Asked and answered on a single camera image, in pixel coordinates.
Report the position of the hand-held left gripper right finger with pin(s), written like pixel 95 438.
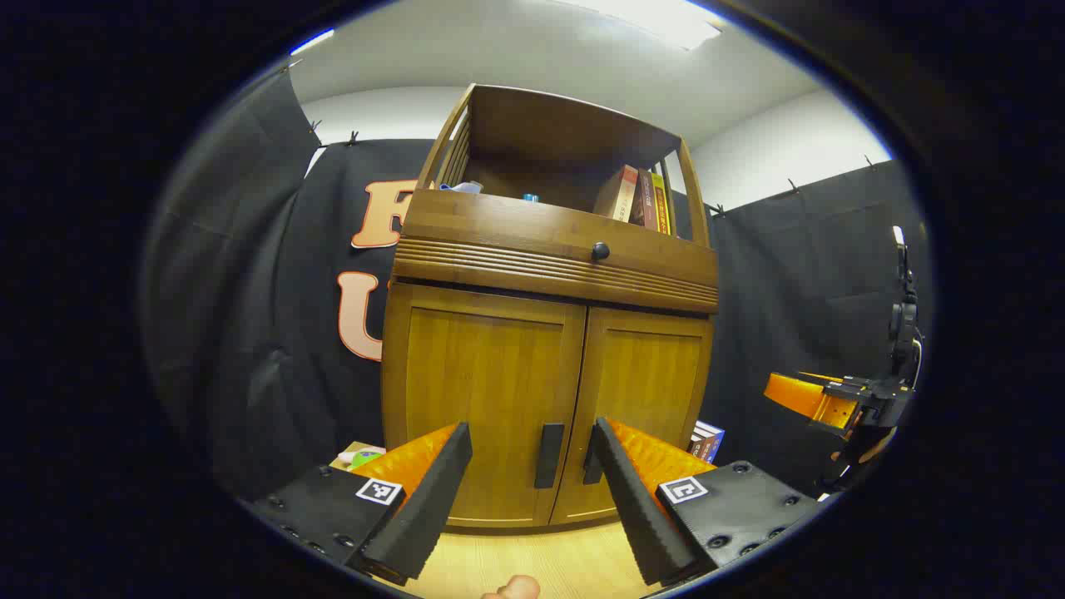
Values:
pixel 632 507

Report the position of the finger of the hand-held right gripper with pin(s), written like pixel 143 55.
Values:
pixel 803 398

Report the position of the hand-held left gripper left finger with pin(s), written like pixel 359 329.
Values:
pixel 433 499

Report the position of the wooden shoe cabinet door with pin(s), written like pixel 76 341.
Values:
pixel 491 374
pixel 649 374

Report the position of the wooden double-door shoe cabinet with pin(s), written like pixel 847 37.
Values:
pixel 557 133

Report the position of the green and pink plush toy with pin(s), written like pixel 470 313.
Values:
pixel 366 457

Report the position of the blue book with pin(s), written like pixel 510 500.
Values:
pixel 712 443

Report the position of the yellow book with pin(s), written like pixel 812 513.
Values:
pixel 661 206

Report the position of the black backdrop cloth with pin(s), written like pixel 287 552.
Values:
pixel 250 333

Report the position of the dark red book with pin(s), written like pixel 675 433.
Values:
pixel 643 200

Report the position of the wooden drawer with black knob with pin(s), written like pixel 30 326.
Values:
pixel 499 233

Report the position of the white and blue item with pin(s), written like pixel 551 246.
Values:
pixel 466 188

